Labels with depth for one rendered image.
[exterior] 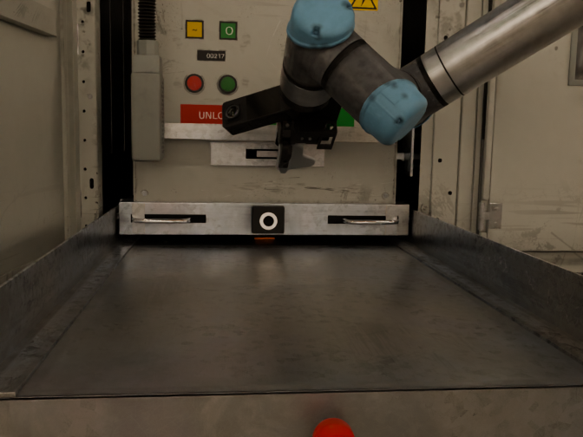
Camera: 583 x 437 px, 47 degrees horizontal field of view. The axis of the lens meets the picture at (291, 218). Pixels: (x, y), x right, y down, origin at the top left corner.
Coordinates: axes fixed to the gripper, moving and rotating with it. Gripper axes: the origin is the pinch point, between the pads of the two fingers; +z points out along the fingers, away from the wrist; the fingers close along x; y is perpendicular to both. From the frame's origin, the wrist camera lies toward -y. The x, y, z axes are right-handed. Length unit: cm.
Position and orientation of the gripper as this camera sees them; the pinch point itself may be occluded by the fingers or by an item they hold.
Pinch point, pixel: (278, 155)
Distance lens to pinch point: 108.6
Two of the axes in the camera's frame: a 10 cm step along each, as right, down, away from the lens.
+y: 9.9, 0.1, 1.1
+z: -1.1, 3.9, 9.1
